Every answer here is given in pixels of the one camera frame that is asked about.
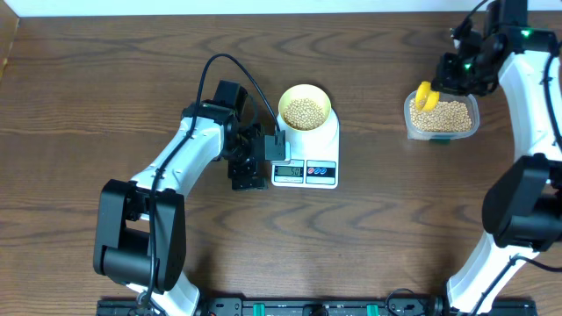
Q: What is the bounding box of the yellow plastic scoop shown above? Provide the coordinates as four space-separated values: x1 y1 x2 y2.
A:
414 81 440 111

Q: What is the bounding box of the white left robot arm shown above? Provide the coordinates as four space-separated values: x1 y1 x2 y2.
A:
93 81 268 315

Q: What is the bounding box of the white digital kitchen scale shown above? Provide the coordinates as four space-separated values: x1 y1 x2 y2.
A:
271 110 340 189

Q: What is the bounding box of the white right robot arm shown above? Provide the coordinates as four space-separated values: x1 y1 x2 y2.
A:
428 0 561 315

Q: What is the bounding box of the clear container of soybeans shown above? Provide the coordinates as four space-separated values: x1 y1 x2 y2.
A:
404 91 479 140

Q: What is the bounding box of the yellow bowl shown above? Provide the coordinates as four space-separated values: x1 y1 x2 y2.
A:
277 84 332 132

